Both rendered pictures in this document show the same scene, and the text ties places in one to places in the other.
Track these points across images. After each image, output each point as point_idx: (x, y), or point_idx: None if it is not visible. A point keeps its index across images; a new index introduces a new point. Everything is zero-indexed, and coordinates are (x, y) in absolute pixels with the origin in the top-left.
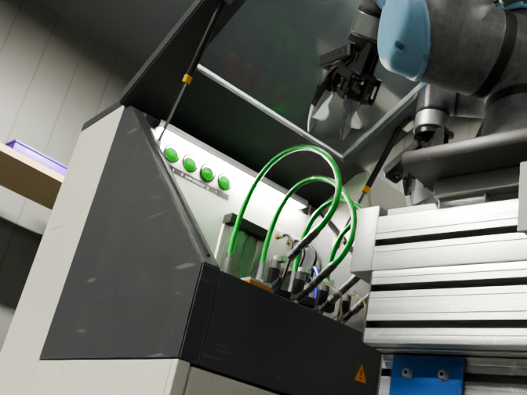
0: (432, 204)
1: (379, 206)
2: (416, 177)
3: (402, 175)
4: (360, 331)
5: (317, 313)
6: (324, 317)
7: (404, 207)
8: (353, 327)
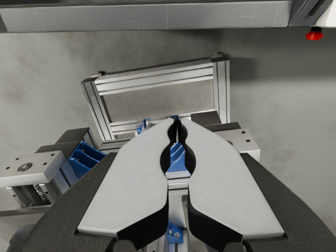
0: (19, 204)
1: (0, 187)
2: (1, 211)
3: (22, 243)
4: (130, 29)
5: (64, 31)
6: (75, 31)
7: (11, 194)
8: (119, 29)
